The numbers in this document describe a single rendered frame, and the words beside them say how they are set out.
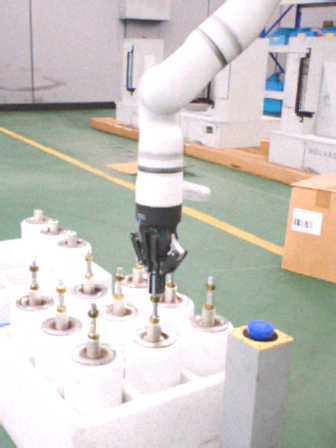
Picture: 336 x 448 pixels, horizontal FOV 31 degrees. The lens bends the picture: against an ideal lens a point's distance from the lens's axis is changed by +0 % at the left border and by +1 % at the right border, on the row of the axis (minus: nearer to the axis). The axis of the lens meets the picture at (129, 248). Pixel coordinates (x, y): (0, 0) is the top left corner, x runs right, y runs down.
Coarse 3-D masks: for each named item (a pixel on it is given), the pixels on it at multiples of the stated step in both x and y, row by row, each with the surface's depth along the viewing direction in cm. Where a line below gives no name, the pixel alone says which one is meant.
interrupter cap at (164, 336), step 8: (144, 328) 106; (160, 328) 106; (136, 336) 103; (144, 336) 104; (160, 336) 104; (168, 336) 103; (144, 344) 100; (152, 344) 101; (160, 344) 101; (168, 344) 100
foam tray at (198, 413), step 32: (0, 352) 114; (32, 352) 112; (0, 384) 117; (32, 384) 102; (128, 384) 102; (192, 384) 103; (0, 416) 120; (32, 416) 104; (64, 416) 93; (96, 416) 93; (128, 416) 95; (160, 416) 98; (192, 416) 102
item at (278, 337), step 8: (240, 328) 93; (240, 336) 90; (248, 336) 90; (272, 336) 91; (280, 336) 91; (288, 336) 91; (248, 344) 89; (256, 344) 88; (264, 344) 88; (272, 344) 88
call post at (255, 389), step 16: (240, 352) 90; (256, 352) 87; (272, 352) 88; (288, 352) 90; (240, 368) 91; (256, 368) 88; (272, 368) 89; (288, 368) 92; (224, 384) 95; (240, 384) 92; (256, 384) 89; (272, 384) 91; (224, 400) 96; (240, 400) 92; (256, 400) 90; (272, 400) 92; (224, 416) 96; (240, 416) 93; (256, 416) 91; (272, 416) 93; (224, 432) 97; (240, 432) 93; (256, 432) 92; (272, 432) 94
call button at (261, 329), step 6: (252, 324) 91; (258, 324) 91; (264, 324) 91; (270, 324) 91; (252, 330) 90; (258, 330) 89; (264, 330) 89; (270, 330) 89; (258, 336) 90; (264, 336) 90
